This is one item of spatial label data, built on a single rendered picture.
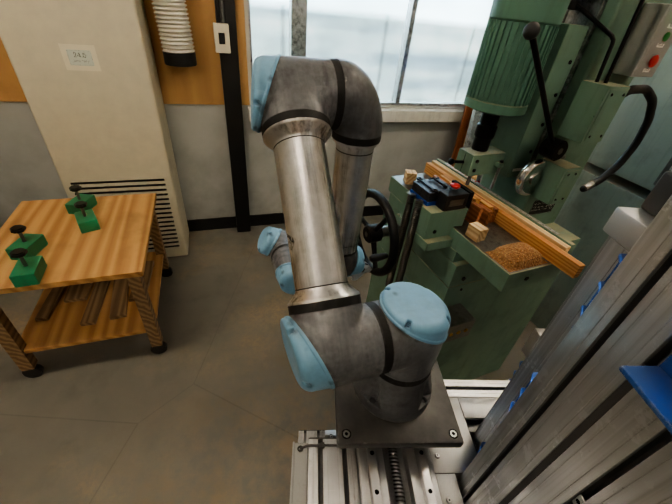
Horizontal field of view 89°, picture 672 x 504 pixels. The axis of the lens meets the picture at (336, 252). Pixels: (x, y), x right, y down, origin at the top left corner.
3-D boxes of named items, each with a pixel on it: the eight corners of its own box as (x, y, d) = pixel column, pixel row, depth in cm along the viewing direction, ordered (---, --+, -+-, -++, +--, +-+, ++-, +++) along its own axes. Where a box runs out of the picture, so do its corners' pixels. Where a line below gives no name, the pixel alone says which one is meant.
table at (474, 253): (365, 192, 129) (368, 177, 126) (431, 184, 140) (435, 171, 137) (473, 300, 86) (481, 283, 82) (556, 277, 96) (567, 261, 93)
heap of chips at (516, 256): (484, 252, 93) (489, 240, 91) (522, 244, 98) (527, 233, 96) (509, 272, 86) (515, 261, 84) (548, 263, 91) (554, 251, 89)
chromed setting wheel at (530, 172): (506, 195, 110) (522, 158, 103) (533, 191, 115) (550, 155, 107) (513, 199, 108) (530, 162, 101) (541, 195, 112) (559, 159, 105)
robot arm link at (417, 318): (448, 373, 59) (474, 320, 51) (377, 393, 54) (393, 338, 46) (414, 322, 68) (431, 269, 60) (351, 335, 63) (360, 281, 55)
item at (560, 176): (525, 192, 113) (541, 157, 106) (539, 190, 115) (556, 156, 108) (548, 205, 106) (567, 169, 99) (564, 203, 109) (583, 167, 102)
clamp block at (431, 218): (398, 215, 111) (404, 190, 106) (432, 210, 116) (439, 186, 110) (424, 240, 100) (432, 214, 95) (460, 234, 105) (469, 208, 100)
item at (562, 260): (423, 172, 135) (426, 162, 132) (427, 171, 136) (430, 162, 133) (572, 278, 87) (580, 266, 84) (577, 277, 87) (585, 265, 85)
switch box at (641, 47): (609, 72, 96) (644, 2, 86) (630, 73, 99) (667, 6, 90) (631, 77, 91) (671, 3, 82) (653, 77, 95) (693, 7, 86)
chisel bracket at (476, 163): (451, 172, 115) (459, 147, 110) (483, 169, 120) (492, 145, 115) (466, 181, 109) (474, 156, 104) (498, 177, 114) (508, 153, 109)
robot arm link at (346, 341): (400, 381, 49) (338, 39, 55) (299, 409, 45) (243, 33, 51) (369, 368, 61) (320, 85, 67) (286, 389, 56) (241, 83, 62)
